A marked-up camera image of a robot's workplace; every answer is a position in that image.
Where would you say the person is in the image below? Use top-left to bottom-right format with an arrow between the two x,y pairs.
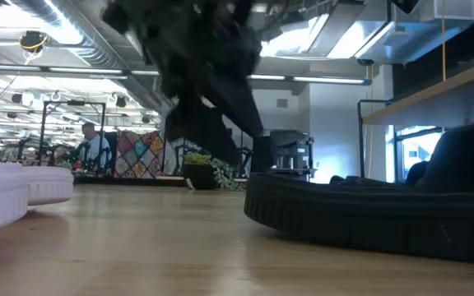
77,121 -> 114,172

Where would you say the round silver ventilation duct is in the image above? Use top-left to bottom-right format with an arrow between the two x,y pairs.
10,0 -> 139,69

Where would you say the window with black frame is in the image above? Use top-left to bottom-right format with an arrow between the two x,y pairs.
393,123 -> 447,184

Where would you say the long ceiling strip light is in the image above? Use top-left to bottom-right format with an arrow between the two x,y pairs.
0,63 -> 373,86

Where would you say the rectangular silver ventilation duct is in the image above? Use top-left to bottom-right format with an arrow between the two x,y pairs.
257,0 -> 365,44

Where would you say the black machine on stand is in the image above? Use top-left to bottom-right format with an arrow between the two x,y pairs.
257,129 -> 317,183

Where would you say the distant black rig frame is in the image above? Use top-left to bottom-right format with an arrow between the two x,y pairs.
38,99 -> 107,173

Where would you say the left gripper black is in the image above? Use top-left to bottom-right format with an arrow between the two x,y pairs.
100,0 -> 265,166

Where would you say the colourful patchwork quilt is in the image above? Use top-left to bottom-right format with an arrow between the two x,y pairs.
114,129 -> 167,179

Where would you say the hanging yellow rope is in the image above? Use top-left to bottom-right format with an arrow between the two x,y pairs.
439,0 -> 448,82

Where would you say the large silver air duct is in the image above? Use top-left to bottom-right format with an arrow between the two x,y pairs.
327,0 -> 474,65

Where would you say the small potted green plant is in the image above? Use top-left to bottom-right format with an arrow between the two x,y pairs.
181,151 -> 247,192

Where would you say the wooden shelf with black legs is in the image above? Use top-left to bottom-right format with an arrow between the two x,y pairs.
356,56 -> 474,182

